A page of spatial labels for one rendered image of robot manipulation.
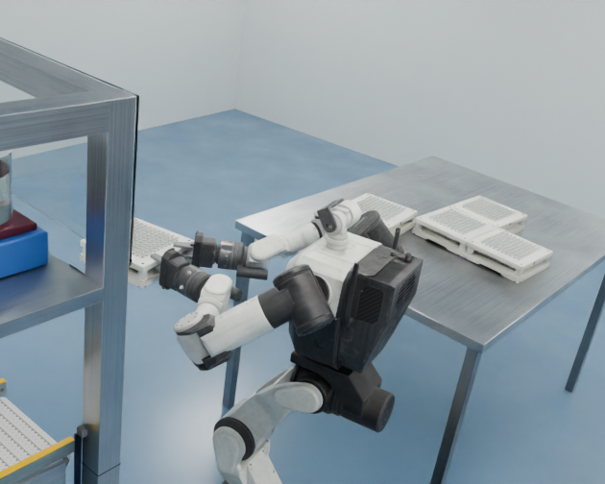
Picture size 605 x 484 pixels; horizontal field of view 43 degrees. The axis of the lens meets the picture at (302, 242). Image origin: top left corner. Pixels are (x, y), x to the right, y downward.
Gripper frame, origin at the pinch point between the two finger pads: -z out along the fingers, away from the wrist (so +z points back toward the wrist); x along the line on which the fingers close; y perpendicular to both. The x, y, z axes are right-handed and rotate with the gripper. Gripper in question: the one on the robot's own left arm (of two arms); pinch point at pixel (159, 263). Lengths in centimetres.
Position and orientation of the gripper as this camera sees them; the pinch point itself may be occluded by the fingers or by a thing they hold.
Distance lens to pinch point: 226.0
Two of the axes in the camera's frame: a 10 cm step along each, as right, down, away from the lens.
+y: 5.9, -2.7, 7.6
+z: 7.9, 3.9, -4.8
